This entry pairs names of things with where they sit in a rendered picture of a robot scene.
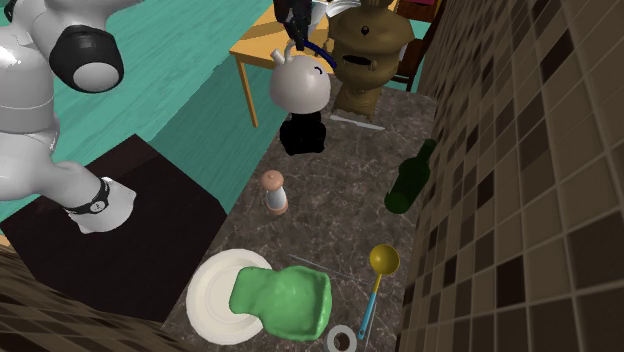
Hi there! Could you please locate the pink and white pepper mill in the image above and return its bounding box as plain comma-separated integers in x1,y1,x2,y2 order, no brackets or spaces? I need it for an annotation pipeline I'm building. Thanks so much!
259,168,290,217

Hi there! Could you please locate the blue curved tube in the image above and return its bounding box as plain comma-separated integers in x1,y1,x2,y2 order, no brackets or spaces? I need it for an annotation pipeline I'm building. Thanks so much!
303,40,339,75

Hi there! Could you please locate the thin grey skewer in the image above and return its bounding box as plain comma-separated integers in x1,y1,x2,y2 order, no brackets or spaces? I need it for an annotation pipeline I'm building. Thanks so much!
286,253,358,282

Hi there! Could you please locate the yellow ladle with blue handle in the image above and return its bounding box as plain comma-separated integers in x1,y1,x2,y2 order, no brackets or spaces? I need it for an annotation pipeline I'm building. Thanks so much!
356,243,401,342

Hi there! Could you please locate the white plate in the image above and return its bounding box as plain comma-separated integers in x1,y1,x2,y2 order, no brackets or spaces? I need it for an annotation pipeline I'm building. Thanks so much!
185,247,275,347

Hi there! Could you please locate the white-headed black figure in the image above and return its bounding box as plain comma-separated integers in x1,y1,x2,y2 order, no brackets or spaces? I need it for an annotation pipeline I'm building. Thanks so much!
268,40,333,157

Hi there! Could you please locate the dark wooden chair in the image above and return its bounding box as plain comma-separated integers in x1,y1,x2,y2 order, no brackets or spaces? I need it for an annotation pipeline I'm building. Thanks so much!
389,0,446,94

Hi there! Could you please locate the grey tape roll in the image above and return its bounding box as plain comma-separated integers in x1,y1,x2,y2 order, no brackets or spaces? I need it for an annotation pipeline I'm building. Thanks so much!
323,323,359,352

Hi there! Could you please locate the dark robot stand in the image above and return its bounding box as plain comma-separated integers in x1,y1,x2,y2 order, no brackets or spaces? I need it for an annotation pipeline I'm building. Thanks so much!
0,133,229,324

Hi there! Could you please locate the dark green bottle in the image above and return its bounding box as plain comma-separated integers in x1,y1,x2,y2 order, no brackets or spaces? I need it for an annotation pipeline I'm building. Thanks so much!
383,138,438,216

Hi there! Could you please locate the brown samovar urn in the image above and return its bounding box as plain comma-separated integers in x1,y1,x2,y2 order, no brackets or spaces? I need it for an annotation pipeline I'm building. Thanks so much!
326,0,416,123

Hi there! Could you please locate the yellow wooden table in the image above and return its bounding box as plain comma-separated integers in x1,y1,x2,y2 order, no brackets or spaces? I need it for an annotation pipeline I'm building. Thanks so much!
228,0,342,129

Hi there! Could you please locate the white knife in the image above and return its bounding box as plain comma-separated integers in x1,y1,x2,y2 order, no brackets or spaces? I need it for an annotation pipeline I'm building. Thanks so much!
329,114,387,132

